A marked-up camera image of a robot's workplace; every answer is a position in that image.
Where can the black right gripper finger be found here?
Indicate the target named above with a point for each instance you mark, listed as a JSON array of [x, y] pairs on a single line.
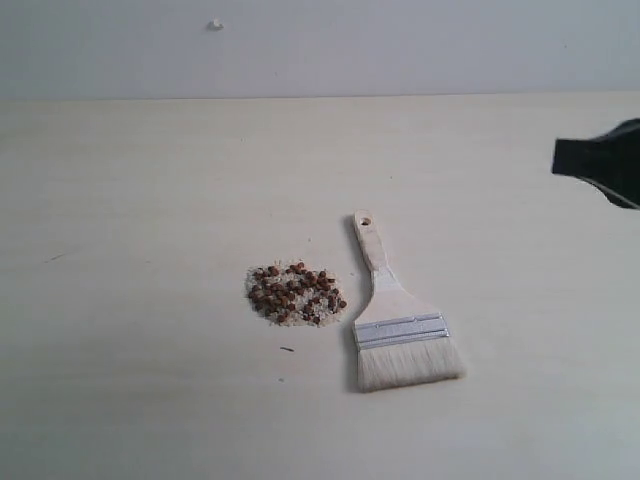
[[609, 162]]

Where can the wooden paint brush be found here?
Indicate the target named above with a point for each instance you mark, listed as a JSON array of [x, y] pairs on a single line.
[[401, 341]]

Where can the white wall anchor plug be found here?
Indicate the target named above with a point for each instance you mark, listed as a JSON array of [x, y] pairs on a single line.
[[214, 25]]

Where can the pile of beans and rice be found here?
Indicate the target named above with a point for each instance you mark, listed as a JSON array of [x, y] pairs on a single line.
[[295, 294]]

